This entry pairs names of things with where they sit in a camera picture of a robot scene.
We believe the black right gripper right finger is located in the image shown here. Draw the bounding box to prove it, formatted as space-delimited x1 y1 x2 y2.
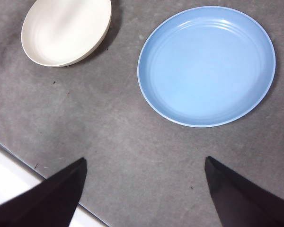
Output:
204 156 284 227

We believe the white round plate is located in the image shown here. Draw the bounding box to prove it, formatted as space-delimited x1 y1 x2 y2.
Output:
20 0 113 68

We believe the blue round plate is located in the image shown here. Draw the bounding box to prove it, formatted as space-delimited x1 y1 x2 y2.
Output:
137 6 276 128

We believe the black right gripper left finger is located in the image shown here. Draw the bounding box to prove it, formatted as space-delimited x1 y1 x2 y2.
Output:
0 157 88 227

